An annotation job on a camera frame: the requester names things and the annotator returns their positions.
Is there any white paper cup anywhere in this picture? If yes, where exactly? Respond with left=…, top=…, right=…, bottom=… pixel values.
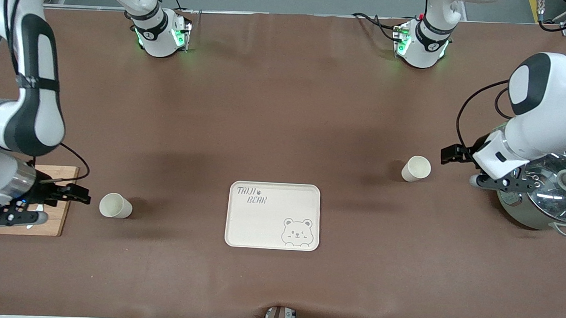
left=401, top=154, right=432, bottom=184

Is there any wooden cutting board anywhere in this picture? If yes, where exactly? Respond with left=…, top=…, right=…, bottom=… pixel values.
left=0, top=163, right=79, bottom=239

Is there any grey green cooking pot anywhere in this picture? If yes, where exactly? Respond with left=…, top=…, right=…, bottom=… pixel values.
left=494, top=147, right=566, bottom=237

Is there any glass pot lid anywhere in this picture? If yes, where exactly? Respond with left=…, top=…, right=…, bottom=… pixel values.
left=522, top=149, right=566, bottom=224

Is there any brown table cover mat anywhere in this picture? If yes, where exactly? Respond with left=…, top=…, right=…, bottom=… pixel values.
left=0, top=0, right=566, bottom=318

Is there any cream bear print tray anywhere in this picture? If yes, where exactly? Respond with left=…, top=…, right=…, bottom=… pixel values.
left=224, top=180, right=322, bottom=252

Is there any black left base cable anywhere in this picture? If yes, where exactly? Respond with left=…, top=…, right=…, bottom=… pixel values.
left=351, top=12, right=402, bottom=42

